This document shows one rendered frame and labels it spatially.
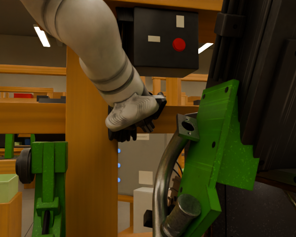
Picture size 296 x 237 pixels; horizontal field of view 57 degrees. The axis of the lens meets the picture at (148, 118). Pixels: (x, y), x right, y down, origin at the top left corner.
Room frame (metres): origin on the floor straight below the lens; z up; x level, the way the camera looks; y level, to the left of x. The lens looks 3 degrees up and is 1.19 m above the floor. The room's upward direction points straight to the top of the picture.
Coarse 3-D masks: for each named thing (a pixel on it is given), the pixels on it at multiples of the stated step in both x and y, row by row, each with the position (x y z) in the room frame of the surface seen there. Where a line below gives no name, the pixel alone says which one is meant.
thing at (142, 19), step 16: (144, 16) 0.66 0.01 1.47; (160, 16) 0.67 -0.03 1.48; (176, 16) 0.68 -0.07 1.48; (192, 16) 0.69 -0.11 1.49; (128, 32) 0.74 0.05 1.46; (144, 32) 0.66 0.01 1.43; (160, 32) 0.67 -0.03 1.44; (176, 32) 0.68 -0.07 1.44; (192, 32) 0.69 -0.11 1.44; (128, 48) 0.74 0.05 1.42; (144, 48) 0.66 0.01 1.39; (160, 48) 0.67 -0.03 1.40; (176, 48) 0.68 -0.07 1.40; (192, 48) 0.69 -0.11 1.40; (144, 64) 0.66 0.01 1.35; (160, 64) 0.67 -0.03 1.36; (176, 64) 0.68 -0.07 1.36; (192, 64) 0.69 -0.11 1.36
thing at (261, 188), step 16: (224, 192) 0.60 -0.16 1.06; (240, 192) 0.60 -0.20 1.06; (256, 192) 0.61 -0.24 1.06; (272, 192) 0.62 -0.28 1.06; (224, 208) 0.60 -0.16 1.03; (240, 208) 0.60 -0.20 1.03; (256, 208) 0.61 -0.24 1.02; (272, 208) 0.62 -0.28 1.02; (288, 208) 0.63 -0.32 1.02; (224, 224) 0.60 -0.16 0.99; (240, 224) 0.60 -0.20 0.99; (256, 224) 0.61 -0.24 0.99; (272, 224) 0.62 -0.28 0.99; (288, 224) 0.63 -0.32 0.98
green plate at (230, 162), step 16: (208, 96) 0.49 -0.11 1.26; (224, 96) 0.43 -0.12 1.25; (208, 112) 0.47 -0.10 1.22; (224, 112) 0.42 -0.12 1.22; (208, 128) 0.46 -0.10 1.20; (224, 128) 0.41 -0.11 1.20; (192, 144) 0.51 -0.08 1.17; (208, 144) 0.44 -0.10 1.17; (224, 144) 0.41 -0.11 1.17; (240, 144) 0.43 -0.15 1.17; (192, 160) 0.49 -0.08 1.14; (208, 160) 0.43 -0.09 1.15; (224, 160) 0.43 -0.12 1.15; (240, 160) 0.43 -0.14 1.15; (256, 160) 0.44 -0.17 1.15; (192, 176) 0.47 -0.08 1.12; (208, 176) 0.41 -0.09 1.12; (224, 176) 0.43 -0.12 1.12; (240, 176) 0.43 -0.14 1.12; (192, 192) 0.45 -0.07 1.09
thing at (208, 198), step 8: (200, 192) 0.42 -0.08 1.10; (208, 192) 0.40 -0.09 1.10; (216, 192) 0.40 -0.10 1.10; (200, 200) 0.41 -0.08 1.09; (208, 200) 0.39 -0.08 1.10; (216, 200) 0.39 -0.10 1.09; (208, 208) 0.38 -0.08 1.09; (216, 208) 0.38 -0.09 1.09; (200, 216) 0.40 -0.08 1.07; (208, 216) 0.39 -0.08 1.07; (216, 216) 0.39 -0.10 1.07; (192, 224) 0.42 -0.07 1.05; (200, 224) 0.40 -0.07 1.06; (208, 224) 0.40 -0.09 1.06; (184, 232) 0.44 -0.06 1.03; (192, 232) 0.41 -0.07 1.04; (200, 232) 0.41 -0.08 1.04
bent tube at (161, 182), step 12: (180, 120) 0.50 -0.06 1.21; (192, 120) 0.51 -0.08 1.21; (180, 132) 0.47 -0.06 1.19; (192, 132) 0.49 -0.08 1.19; (168, 144) 0.53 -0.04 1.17; (180, 144) 0.51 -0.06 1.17; (168, 156) 0.53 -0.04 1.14; (168, 168) 0.54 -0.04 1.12; (156, 180) 0.55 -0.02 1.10; (168, 180) 0.55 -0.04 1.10; (156, 192) 0.54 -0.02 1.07; (156, 204) 0.52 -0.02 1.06; (156, 216) 0.50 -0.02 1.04; (156, 228) 0.48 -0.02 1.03
